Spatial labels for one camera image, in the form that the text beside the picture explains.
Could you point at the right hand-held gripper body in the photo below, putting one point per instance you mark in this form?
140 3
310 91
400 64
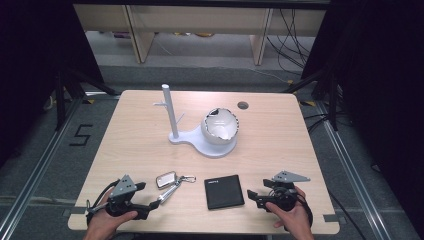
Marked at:
283 195

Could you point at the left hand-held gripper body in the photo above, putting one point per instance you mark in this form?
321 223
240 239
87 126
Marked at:
122 190

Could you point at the silver car key with keyring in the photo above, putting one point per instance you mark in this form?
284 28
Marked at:
166 180

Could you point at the person's right hand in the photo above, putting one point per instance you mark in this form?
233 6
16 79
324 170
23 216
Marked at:
295 218

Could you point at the person's left hand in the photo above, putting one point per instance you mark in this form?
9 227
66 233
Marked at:
105 225

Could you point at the white eggshell-shaped bowl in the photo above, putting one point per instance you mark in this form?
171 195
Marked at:
220 128

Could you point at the white stand with pole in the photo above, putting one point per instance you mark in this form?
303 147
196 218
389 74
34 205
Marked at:
170 110

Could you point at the yellow floor tape mark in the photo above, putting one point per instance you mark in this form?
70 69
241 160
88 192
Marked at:
88 100
308 103

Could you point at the black metal stand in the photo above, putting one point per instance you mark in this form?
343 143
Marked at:
333 100
60 100

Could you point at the dark curtain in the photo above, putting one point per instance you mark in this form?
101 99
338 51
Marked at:
33 66
376 83

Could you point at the light wooden shelf unit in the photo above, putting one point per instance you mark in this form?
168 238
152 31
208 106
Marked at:
143 20

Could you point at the aluminium floor rail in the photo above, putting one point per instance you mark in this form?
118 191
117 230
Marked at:
353 173
36 166

